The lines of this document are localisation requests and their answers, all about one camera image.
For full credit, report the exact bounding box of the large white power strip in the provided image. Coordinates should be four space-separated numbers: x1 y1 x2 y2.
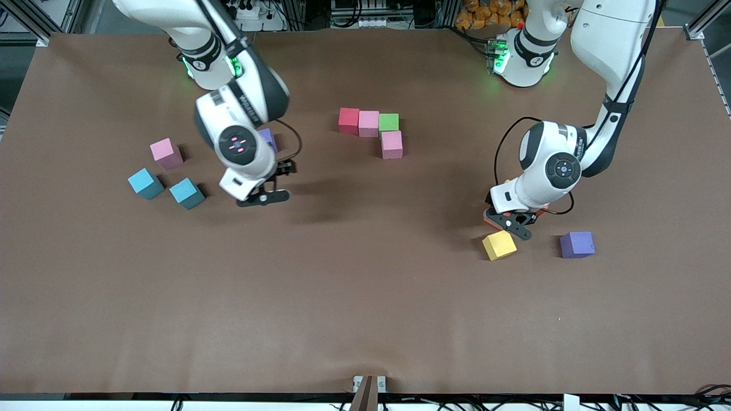
228 0 286 33

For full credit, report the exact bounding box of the pink foam block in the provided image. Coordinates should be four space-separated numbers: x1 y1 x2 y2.
358 110 381 138
150 138 184 171
380 130 404 160

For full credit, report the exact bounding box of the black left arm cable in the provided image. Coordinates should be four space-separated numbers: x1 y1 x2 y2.
493 0 666 216

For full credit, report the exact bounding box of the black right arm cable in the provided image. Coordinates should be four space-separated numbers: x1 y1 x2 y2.
197 0 302 166

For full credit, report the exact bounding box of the grey bracket with brown post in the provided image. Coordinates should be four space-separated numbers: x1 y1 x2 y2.
350 374 387 411

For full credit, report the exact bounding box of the dark equipment rack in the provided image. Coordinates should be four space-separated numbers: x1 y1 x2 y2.
328 0 446 29

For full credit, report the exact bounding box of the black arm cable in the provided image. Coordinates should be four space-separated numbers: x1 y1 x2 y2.
493 0 666 216
197 0 302 166

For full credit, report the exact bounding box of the red foam block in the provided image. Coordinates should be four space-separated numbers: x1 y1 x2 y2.
338 107 361 136

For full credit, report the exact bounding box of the bag of orange fruits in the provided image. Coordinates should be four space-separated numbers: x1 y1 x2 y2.
455 0 527 30

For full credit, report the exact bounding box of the cyan foam block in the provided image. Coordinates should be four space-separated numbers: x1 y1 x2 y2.
127 167 165 200
168 178 206 210

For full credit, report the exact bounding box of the aluminium frame profile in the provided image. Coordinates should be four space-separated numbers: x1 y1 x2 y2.
0 0 86 47
684 0 731 120

